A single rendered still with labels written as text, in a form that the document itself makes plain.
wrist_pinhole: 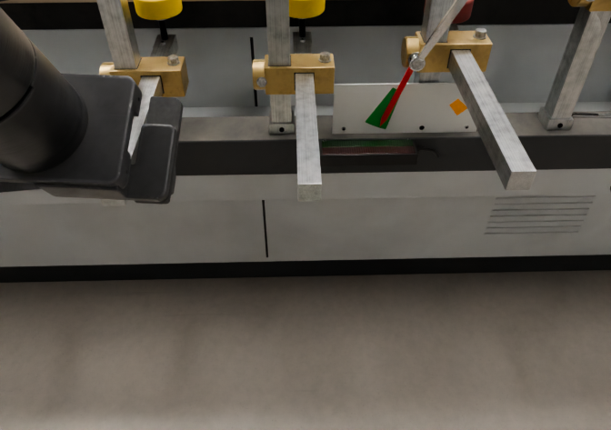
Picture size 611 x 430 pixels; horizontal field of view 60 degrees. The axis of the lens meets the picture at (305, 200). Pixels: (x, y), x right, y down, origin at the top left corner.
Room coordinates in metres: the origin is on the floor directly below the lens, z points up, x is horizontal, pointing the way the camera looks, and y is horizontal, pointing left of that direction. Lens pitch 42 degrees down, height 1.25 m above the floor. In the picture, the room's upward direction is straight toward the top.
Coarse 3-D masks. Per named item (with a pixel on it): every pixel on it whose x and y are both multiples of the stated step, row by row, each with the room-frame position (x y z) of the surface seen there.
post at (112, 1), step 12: (96, 0) 0.78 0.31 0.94; (108, 0) 0.78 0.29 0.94; (120, 0) 0.78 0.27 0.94; (108, 12) 0.78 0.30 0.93; (120, 12) 0.78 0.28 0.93; (108, 24) 0.78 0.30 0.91; (120, 24) 0.78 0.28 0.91; (132, 24) 0.81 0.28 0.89; (108, 36) 0.78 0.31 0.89; (120, 36) 0.78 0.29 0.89; (132, 36) 0.80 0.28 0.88; (120, 48) 0.78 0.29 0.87; (132, 48) 0.78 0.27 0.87; (120, 60) 0.78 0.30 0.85; (132, 60) 0.78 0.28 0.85
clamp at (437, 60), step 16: (416, 32) 0.83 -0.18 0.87; (448, 32) 0.83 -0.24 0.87; (464, 32) 0.83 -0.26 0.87; (416, 48) 0.79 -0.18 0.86; (432, 48) 0.79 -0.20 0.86; (448, 48) 0.79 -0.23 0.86; (464, 48) 0.79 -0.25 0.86; (480, 48) 0.79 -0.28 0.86; (432, 64) 0.79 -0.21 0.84; (480, 64) 0.79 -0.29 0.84
